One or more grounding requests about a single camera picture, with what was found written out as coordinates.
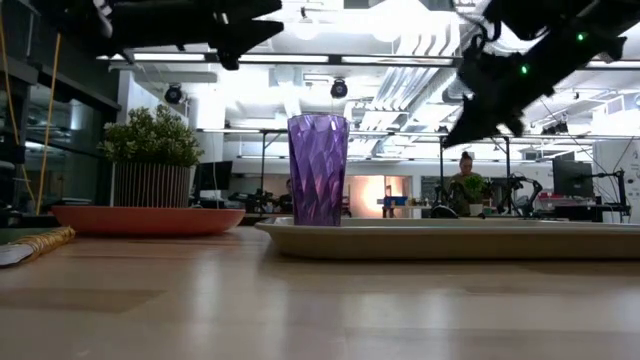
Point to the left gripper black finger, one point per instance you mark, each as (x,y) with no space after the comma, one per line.
(250,36)

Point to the potted plant striped pot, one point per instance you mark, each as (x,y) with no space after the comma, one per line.
(150,165)

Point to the black computer monitor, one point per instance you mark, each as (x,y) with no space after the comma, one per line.
(572,177)
(216,175)

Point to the purple faceted cup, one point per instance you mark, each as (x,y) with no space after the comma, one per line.
(317,170)

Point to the black background robot arm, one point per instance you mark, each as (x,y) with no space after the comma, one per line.
(525,192)

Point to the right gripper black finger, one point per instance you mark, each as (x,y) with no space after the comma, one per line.
(475,122)

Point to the small plant white pot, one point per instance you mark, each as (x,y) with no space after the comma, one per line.
(475,190)

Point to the beige plastic tray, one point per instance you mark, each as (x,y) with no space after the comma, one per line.
(450,242)

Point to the black round spotlight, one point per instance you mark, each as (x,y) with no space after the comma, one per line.
(339,89)
(173,94)

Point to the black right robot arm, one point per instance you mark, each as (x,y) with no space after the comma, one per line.
(550,15)

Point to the person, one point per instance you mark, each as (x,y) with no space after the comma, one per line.
(286,197)
(465,167)

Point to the blue box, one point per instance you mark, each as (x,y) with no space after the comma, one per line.
(395,201)

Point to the orange plate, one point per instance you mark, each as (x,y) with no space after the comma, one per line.
(150,220)

